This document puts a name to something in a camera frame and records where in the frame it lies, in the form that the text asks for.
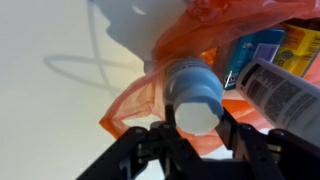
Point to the white bottle with blue label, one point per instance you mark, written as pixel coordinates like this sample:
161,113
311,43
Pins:
193,90

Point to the tall white tube with barcode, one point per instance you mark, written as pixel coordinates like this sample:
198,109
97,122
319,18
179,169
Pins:
283,100

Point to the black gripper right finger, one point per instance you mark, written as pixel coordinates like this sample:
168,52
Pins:
260,153

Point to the yellow and black box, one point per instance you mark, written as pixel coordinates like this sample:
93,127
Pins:
300,46

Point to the blue cardboard box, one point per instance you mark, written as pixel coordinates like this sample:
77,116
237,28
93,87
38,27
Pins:
256,50

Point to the orange plastic bag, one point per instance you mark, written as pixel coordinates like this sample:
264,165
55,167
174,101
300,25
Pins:
216,20

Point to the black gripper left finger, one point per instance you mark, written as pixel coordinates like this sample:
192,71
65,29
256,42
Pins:
166,150

